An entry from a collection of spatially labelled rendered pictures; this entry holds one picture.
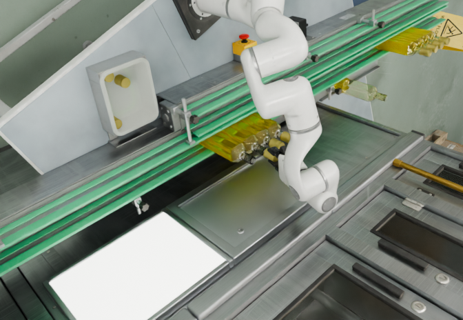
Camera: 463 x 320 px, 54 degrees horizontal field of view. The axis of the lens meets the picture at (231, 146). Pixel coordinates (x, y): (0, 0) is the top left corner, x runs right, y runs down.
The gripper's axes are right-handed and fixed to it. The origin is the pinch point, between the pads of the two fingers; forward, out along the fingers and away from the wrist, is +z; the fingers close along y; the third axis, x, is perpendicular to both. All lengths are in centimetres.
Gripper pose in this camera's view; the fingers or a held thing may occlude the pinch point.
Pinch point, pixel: (274, 156)
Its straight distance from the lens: 149.6
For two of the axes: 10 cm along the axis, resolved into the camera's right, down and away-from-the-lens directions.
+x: -8.8, 3.3, -3.4
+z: -4.6, -4.5, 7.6
